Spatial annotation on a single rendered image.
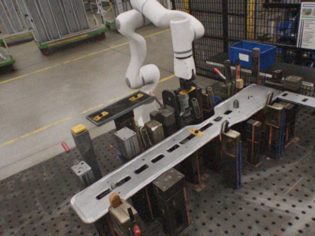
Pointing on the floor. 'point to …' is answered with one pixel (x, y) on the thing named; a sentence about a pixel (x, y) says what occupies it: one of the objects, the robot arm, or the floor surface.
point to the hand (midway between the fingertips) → (186, 85)
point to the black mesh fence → (245, 36)
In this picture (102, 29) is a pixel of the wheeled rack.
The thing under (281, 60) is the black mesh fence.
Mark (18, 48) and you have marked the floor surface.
